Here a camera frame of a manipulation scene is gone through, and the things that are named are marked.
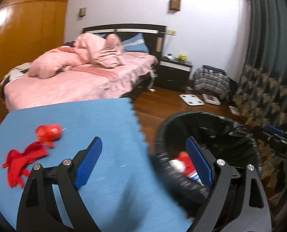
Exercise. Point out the red plastic bag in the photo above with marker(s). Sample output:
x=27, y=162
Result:
x=47, y=134

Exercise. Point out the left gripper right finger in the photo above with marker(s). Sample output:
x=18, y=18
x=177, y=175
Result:
x=202, y=160

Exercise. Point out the blue pillow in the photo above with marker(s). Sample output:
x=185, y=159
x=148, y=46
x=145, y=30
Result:
x=135, y=44

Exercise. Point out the yellow plush toy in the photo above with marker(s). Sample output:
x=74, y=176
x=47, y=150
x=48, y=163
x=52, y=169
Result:
x=182, y=57

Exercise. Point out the clothes pile on bed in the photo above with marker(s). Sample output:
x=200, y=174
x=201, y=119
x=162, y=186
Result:
x=15, y=73

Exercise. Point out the wall lamp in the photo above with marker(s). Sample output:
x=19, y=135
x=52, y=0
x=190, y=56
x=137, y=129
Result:
x=174, y=5
x=82, y=12

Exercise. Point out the black lined trash bin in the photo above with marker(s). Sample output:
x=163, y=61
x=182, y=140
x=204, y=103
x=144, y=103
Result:
x=216, y=136

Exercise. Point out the wooden wardrobe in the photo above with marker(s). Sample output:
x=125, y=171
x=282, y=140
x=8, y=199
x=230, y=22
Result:
x=28, y=28

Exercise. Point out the left wall lamp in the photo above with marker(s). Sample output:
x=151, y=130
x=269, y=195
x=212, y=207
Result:
x=82, y=12

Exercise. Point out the blue table mat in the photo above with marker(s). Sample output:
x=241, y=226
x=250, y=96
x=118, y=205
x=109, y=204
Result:
x=122, y=192

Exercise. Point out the bed with pink sheet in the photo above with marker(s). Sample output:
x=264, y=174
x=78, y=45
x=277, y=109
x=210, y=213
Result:
x=78, y=85

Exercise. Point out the pink crumpled duvet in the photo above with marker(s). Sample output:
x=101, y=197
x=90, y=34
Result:
x=87, y=49

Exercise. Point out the black headboard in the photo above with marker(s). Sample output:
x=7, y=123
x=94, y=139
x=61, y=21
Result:
x=153, y=35

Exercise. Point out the white bathroom scale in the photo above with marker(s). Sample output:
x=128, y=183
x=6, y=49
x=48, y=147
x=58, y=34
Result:
x=191, y=100

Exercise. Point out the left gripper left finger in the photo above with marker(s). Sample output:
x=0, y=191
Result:
x=85, y=161

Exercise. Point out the black white nightstand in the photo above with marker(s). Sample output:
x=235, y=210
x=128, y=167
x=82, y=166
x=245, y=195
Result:
x=173, y=74

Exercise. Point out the plaid shirt on chair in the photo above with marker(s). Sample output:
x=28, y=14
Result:
x=212, y=79

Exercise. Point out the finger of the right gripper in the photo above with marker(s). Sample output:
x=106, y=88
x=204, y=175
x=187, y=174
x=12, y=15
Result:
x=275, y=131
x=262, y=134

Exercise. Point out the red cloth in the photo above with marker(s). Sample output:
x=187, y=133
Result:
x=16, y=162

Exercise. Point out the patterned grey curtain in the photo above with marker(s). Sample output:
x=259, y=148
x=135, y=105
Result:
x=261, y=95

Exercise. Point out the right wall lamp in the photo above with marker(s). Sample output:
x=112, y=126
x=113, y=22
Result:
x=174, y=5

